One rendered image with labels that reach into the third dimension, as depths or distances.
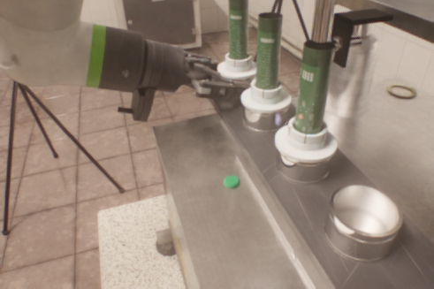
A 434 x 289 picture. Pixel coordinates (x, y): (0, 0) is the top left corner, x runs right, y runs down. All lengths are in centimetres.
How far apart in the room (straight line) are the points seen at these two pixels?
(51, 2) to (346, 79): 40
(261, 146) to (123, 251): 38
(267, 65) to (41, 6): 27
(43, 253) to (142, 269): 116
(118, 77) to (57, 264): 135
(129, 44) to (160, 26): 276
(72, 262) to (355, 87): 146
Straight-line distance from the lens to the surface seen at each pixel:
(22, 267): 181
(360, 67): 52
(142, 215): 76
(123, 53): 48
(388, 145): 52
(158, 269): 68
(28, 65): 47
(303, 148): 38
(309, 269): 34
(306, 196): 39
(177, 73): 50
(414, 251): 38
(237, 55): 55
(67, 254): 176
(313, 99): 36
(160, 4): 320
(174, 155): 46
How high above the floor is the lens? 131
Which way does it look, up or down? 34 degrees down
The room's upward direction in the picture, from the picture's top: 2 degrees counter-clockwise
